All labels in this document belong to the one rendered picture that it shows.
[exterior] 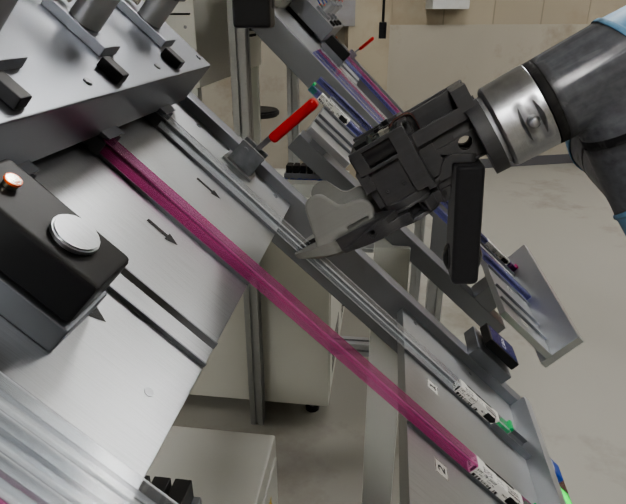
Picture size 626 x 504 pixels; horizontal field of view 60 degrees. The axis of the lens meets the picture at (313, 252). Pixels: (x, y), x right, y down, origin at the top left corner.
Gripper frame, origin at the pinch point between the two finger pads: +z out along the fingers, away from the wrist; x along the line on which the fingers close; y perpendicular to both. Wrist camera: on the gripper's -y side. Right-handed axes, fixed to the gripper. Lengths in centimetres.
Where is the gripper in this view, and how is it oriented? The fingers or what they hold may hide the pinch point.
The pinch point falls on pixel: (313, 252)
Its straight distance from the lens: 54.7
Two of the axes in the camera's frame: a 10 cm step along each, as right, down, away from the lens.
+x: -1.3, 4.0, -9.1
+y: -5.3, -8.0, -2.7
